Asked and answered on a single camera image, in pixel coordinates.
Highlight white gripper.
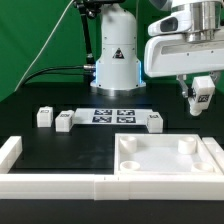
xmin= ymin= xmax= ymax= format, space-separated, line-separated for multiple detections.
xmin=144 ymin=20 xmax=224 ymax=98

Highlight white square table top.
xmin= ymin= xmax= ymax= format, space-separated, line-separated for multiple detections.
xmin=114 ymin=134 xmax=224 ymax=175

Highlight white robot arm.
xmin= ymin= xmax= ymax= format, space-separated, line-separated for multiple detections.
xmin=91 ymin=0 xmax=224 ymax=95

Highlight white fiducial tag sheet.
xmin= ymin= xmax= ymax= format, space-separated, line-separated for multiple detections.
xmin=73 ymin=108 xmax=152 ymax=125

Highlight white U-shaped fence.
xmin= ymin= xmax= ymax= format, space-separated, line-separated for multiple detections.
xmin=0 ymin=136 xmax=224 ymax=200

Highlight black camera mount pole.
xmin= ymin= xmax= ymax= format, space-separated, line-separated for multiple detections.
xmin=72 ymin=0 xmax=126 ymax=72

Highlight black cable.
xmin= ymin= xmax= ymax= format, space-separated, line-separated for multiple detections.
xmin=20 ymin=65 xmax=98 ymax=88

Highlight white cable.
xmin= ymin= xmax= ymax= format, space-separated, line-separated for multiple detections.
xmin=13 ymin=0 xmax=75 ymax=92

